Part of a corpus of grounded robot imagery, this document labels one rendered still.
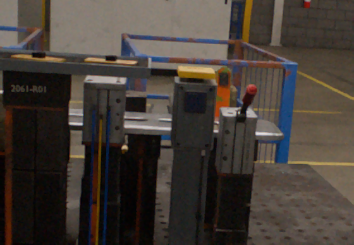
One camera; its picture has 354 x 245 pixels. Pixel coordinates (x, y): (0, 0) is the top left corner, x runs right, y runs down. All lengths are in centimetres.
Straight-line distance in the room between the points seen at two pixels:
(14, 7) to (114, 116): 807
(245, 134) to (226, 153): 5
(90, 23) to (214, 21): 167
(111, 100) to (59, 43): 808
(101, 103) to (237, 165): 29
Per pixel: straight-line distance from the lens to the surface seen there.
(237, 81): 453
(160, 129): 142
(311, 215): 191
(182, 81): 114
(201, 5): 944
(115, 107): 129
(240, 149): 132
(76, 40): 935
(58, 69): 109
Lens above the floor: 130
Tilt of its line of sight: 13 degrees down
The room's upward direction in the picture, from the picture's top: 4 degrees clockwise
